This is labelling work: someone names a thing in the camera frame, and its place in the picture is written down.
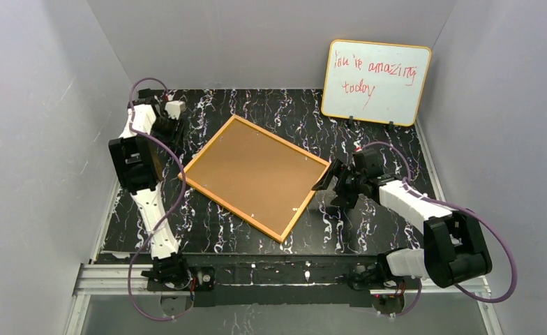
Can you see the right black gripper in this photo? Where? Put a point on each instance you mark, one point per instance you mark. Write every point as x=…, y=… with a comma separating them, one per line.
x=342, y=183

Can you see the whiteboard with red writing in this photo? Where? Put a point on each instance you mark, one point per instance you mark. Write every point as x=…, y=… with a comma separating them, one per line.
x=375, y=82

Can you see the brown backing board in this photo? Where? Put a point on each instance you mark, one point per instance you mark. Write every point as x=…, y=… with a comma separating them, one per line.
x=255, y=171

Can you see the aluminium rail with black bases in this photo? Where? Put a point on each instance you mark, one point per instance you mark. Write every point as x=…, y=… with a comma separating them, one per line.
x=237, y=279

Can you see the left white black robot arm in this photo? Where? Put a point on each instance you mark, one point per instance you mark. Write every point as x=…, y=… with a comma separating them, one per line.
x=138, y=171

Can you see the yellow wooden picture frame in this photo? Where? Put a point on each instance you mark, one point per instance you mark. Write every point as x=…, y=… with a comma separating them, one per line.
x=195, y=171

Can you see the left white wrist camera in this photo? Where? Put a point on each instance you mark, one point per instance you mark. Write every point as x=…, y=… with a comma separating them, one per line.
x=174, y=108

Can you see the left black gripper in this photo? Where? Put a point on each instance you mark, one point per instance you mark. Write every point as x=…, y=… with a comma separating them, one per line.
x=163, y=123

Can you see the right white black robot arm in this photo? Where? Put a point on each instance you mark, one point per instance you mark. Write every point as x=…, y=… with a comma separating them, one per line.
x=454, y=249

